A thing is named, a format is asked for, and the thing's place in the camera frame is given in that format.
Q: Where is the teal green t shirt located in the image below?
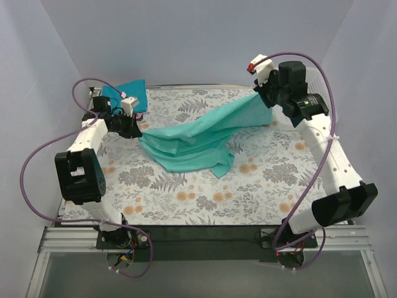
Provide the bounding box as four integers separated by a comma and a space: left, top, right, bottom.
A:
139, 93, 273, 178

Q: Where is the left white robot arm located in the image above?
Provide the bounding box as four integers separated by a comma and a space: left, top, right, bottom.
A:
55, 96, 142, 248

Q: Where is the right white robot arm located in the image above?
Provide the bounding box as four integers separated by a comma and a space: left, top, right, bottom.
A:
248, 60, 378, 247

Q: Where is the white plastic basket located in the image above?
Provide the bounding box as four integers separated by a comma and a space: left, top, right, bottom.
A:
306, 67, 331, 109

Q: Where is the floral table mat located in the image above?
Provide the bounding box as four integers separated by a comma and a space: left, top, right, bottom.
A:
61, 88, 350, 226

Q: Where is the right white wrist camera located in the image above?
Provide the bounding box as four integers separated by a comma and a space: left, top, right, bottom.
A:
247, 54, 275, 86

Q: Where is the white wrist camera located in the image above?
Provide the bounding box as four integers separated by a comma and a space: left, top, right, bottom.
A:
247, 54, 275, 86
120, 97, 139, 117

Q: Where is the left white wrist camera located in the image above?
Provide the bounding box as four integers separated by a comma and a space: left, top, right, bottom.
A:
120, 97, 139, 117

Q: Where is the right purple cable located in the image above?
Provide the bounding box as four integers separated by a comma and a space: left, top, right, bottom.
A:
251, 51, 339, 271

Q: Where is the purple cable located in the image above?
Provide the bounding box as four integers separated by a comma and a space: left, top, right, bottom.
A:
19, 76, 155, 279
251, 51, 339, 271

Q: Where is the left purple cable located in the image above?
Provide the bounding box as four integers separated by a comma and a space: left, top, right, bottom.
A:
19, 76, 155, 279

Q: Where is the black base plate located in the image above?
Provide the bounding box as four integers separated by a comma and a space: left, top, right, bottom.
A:
95, 225, 318, 263

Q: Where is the aluminium frame rail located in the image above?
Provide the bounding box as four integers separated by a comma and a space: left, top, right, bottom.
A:
28, 222, 387, 297

